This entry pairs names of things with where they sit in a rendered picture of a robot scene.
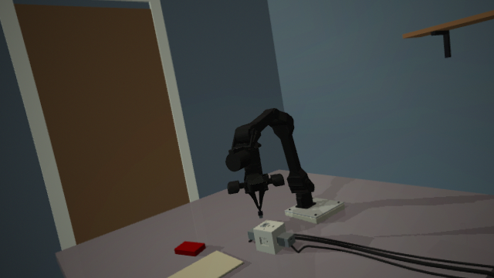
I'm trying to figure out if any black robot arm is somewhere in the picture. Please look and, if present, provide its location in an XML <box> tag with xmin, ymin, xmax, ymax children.
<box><xmin>225</xmin><ymin>108</ymin><xmax>316</xmax><ymax>209</ymax></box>

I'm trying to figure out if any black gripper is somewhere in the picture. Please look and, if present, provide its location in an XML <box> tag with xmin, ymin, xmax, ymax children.
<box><xmin>227</xmin><ymin>162</ymin><xmax>285</xmax><ymax>208</ymax></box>

